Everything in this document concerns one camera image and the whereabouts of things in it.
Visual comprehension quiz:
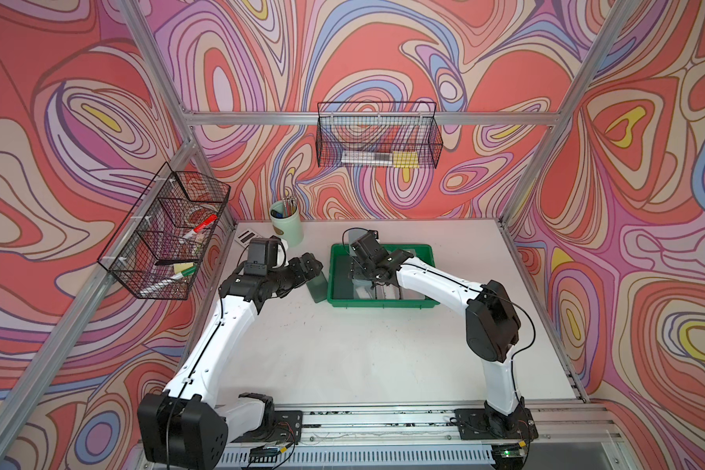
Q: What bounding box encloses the red marker in basket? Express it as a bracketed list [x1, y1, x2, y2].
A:
[182, 213, 217, 239]

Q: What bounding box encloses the clear rounded pencil case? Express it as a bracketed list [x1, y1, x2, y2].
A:
[375, 285, 403, 301]

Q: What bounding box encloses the black wire basket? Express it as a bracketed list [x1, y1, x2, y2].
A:
[97, 163, 231, 301]
[315, 99, 444, 168]

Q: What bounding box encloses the white calculator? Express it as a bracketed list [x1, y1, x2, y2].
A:
[234, 228, 260, 248]

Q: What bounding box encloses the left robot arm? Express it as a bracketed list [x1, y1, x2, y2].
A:
[137, 236, 323, 469]

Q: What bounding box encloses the dark green pencil case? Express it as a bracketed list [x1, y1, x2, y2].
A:
[332, 255, 354, 301]

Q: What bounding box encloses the green white marker in basket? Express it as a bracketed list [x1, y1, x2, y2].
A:
[141, 266, 196, 296]

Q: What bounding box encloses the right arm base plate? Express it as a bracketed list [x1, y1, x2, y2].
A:
[450, 403, 539, 443]

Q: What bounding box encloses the yellow box in back basket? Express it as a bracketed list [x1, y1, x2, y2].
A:
[392, 151, 420, 168]

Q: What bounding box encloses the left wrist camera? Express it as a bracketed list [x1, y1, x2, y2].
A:
[269, 236, 288, 268]

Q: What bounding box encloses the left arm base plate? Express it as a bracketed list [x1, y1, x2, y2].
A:
[260, 410, 304, 444]

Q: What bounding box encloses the black wire basket left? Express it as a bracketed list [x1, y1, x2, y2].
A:
[97, 163, 231, 301]

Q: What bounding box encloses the teal pencil case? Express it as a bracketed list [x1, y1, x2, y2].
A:
[352, 279, 376, 300]

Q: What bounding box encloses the black wire basket back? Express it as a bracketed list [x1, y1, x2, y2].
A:
[315, 99, 444, 168]

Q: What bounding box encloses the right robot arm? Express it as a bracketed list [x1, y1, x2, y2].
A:
[350, 230, 522, 417]

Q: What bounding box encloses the green plastic storage tray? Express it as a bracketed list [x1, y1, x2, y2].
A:
[327, 243, 442, 309]

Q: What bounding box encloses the light green pen cup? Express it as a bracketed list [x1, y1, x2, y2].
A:
[269, 198, 304, 247]

